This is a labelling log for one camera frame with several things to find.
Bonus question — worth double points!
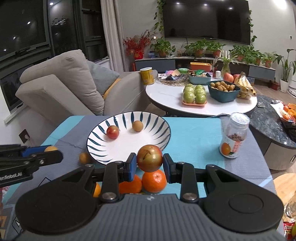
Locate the red-yellow apple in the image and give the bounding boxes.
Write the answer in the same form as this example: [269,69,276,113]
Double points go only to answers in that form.
[137,145,163,172]

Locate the red apple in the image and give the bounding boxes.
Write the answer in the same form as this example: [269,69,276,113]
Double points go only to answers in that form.
[106,126,119,140]

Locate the dark bowl of small fruits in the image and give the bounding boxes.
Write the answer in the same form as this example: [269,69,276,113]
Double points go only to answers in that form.
[207,81,241,103]

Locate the small orange fruit left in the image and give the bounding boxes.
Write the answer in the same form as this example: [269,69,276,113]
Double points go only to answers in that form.
[79,153,92,165]

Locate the blue and grey tablecloth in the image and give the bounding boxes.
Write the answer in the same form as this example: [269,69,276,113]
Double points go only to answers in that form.
[0,115,285,241]

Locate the vitamin jar with orange label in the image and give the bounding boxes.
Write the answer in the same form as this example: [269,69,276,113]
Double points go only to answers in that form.
[219,113,250,159]

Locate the orange tangerine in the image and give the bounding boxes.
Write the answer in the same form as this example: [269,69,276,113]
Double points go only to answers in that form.
[142,170,167,193]
[118,174,142,194]

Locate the white bowl with blue stripes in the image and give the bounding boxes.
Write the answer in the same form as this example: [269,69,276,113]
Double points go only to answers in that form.
[86,111,171,165]

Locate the dark marble side table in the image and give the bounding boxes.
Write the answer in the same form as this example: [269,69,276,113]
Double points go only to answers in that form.
[249,94,295,171]

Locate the beige sofa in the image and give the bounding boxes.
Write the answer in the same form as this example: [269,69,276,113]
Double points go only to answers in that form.
[16,50,150,125]

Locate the white round coffee table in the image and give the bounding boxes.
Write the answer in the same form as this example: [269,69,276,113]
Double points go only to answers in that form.
[145,81,257,117]

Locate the tray of green apples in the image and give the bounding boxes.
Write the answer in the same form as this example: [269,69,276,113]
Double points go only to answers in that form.
[182,83,207,107]

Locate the banana bunch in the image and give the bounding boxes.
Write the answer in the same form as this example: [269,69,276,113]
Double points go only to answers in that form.
[234,72,256,99]

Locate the brown round fruit in bowl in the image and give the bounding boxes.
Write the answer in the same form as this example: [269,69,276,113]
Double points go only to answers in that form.
[132,120,144,132]

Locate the grey cushion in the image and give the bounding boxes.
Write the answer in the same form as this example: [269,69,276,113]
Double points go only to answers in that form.
[87,60,119,95]

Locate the red peaches on table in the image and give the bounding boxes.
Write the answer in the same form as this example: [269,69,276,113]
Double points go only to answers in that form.
[223,73,240,83]

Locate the teal snack tray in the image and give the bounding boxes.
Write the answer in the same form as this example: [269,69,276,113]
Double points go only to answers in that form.
[188,72,211,85]

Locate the tv cabinet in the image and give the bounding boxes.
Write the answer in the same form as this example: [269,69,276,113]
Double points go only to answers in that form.
[134,57,275,81]

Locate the orange box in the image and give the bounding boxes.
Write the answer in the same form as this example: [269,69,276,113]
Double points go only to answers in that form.
[190,62,212,72]

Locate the tall floor plant white pot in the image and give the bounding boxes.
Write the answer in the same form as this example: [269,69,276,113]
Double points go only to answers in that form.
[273,49,295,93]

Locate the yellow tin can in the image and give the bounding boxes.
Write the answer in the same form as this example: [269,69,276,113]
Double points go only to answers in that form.
[140,67,154,85]

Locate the potted plant on cabinet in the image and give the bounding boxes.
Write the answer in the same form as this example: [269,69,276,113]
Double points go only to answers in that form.
[151,38,176,58]

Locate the red flower arrangement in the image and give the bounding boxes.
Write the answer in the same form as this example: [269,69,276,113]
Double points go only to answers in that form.
[122,30,151,60]

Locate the wall television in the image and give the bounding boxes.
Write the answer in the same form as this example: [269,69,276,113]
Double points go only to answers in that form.
[163,0,251,45]

